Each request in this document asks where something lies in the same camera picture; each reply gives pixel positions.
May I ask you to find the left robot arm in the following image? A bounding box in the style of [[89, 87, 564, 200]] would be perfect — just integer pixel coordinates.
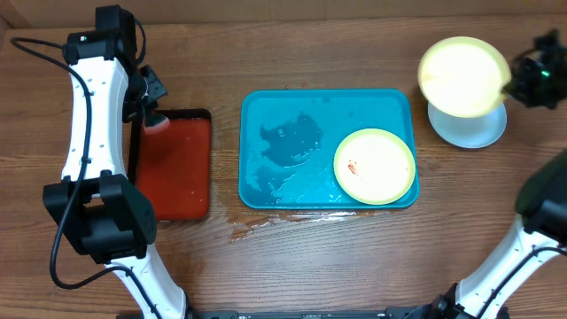
[[43, 5, 190, 318]]

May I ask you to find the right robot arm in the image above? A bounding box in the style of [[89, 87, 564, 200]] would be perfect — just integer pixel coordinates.
[[409, 29, 566, 318]]

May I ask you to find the light blue plate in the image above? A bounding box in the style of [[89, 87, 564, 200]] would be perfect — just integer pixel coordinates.
[[428, 103, 508, 149]]

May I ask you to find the teal plastic tray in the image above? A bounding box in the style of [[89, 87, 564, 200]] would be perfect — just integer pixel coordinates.
[[238, 89, 416, 210]]

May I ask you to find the black tray with red liquid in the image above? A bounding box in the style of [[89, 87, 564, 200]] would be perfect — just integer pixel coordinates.
[[128, 108, 212, 221]]

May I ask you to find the yellow-green plate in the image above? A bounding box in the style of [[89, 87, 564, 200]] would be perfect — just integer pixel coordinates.
[[333, 128, 416, 206], [417, 36, 511, 118]]

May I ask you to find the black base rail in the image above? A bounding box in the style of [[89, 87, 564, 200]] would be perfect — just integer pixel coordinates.
[[197, 307, 416, 319]]

